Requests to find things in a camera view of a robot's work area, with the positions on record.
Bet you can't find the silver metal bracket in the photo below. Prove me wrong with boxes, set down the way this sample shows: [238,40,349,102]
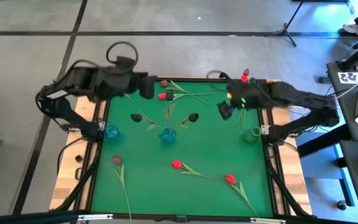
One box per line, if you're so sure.
[249,217,286,224]
[78,213,114,222]

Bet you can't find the black desk leg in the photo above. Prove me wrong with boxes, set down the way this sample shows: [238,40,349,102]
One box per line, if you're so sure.
[296,123,354,158]

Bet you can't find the red artificial tulip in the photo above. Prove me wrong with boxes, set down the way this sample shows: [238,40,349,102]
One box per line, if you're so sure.
[226,174,260,218]
[232,75,250,128]
[172,159,229,185]
[157,91,216,102]

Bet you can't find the tall blue glass vase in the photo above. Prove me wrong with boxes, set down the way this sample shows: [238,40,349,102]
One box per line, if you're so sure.
[158,126,178,144]

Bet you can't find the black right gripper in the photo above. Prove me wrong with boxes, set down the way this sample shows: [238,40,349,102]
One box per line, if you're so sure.
[217,80,260,121]

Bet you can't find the green glass vase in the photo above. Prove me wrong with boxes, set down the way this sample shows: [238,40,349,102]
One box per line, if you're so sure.
[242,126,262,144]

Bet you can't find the green table mat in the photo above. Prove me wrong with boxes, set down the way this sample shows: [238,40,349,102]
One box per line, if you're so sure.
[90,80,275,218]

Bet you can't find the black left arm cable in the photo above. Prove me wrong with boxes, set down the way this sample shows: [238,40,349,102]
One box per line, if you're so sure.
[106,41,139,66]

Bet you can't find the green felt table with rim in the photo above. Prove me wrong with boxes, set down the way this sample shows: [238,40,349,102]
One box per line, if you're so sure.
[50,76,313,224]

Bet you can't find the squat blue glass vase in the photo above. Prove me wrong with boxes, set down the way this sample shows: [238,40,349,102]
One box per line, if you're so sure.
[104,124,120,140]

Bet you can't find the dark pink artificial tulip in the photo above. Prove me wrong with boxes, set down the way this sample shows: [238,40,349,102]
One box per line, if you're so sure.
[124,93,160,128]
[111,155,133,224]
[160,80,211,106]
[241,68,250,129]

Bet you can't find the black rig beam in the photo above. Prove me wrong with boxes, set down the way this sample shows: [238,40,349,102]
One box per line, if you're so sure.
[0,210,90,224]

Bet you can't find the white label sticker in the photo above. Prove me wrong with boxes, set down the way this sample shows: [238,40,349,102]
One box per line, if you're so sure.
[337,71,358,85]

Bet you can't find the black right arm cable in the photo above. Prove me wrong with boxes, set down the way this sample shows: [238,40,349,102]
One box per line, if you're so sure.
[206,69,232,82]

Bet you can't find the black tripod stand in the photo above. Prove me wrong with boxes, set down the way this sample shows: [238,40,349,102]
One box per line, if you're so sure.
[265,0,305,48]

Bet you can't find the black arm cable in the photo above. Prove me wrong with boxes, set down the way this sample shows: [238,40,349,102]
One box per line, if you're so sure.
[206,69,232,82]
[106,41,139,66]

